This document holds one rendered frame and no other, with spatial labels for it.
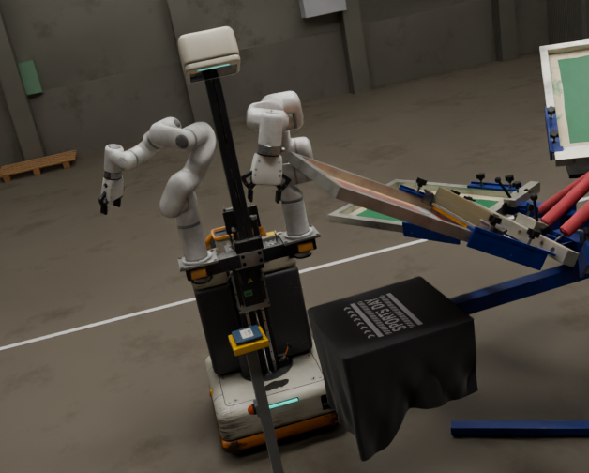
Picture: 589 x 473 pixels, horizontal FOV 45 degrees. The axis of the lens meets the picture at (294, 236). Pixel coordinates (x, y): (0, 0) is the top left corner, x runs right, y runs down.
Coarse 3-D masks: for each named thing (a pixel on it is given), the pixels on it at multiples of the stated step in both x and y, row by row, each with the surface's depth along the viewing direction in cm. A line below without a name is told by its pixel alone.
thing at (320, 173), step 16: (288, 160) 265; (304, 160) 251; (320, 176) 231; (336, 176) 271; (352, 176) 273; (336, 192) 215; (352, 192) 215; (384, 192) 278; (400, 192) 280; (368, 208) 218; (384, 208) 220; (400, 208) 221; (416, 224) 224; (432, 224) 226; (448, 224) 227; (464, 240) 231
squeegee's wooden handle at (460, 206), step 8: (440, 192) 276; (448, 192) 270; (440, 200) 274; (448, 200) 268; (456, 200) 264; (464, 200) 259; (448, 208) 267; (456, 208) 262; (464, 208) 257; (472, 208) 253; (480, 208) 248; (464, 216) 256; (472, 216) 251; (480, 216) 247; (488, 216) 243
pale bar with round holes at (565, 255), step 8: (488, 208) 289; (504, 216) 280; (504, 224) 272; (512, 224) 267; (520, 224) 267; (512, 232) 266; (520, 232) 263; (520, 240) 260; (536, 240) 252; (544, 240) 248; (552, 240) 250; (544, 248) 247; (552, 248) 244; (560, 248) 240; (552, 256) 242; (560, 256) 239; (568, 256) 237; (576, 256) 238; (568, 264) 238
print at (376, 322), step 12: (372, 300) 276; (384, 300) 275; (396, 300) 273; (348, 312) 271; (360, 312) 270; (372, 312) 268; (384, 312) 266; (396, 312) 264; (408, 312) 263; (360, 324) 261; (372, 324) 259; (384, 324) 257; (396, 324) 256; (408, 324) 254; (420, 324) 253; (372, 336) 251
